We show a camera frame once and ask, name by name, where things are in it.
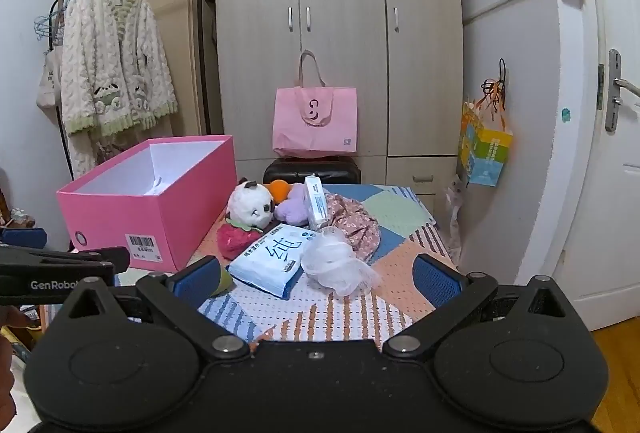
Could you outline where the strawberry plush toy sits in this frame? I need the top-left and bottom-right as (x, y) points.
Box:
(216, 219), (264, 261)

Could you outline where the large blue tissue pack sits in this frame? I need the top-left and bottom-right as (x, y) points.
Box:
(227, 224), (318, 300)

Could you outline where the floral fabric pouch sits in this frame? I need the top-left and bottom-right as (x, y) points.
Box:
(326, 192), (381, 262)

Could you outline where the panda plush toy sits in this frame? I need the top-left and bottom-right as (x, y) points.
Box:
(227, 179), (274, 231)

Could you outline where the purple plush toy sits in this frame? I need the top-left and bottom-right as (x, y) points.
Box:
(274, 183), (308, 226)

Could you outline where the orange plush ball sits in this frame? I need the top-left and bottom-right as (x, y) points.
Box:
(266, 180), (292, 206)

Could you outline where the small white tissue pack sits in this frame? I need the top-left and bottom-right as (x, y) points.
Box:
(304, 175), (329, 231)

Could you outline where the person's left hand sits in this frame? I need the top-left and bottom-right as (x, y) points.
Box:
(0, 306), (29, 430)

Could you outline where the pink storage box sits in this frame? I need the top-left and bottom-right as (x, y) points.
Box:
(56, 135), (238, 273)

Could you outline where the patchwork tablecloth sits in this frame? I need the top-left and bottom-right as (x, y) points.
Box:
(198, 185), (452, 344)

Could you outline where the white door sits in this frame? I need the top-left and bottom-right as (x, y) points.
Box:
(558, 0), (639, 330)

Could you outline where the colourful hanging gift bag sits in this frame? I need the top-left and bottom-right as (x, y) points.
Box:
(459, 57), (513, 187)

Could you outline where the black suitcase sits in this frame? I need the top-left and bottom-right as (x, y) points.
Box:
(262, 156), (361, 184)

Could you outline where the cream knitted cardigan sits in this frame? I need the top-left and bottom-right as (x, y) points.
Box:
(36, 0), (179, 178)

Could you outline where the pink tote bag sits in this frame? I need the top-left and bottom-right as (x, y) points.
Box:
(272, 50), (358, 158)

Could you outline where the black clothes rack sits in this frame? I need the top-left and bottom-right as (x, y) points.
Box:
(48, 0), (213, 181)

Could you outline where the grey wooden wardrobe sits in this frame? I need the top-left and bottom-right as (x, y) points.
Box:
(216, 0), (463, 211)

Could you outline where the metal door handle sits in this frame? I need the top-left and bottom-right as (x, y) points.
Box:
(604, 49), (640, 133)

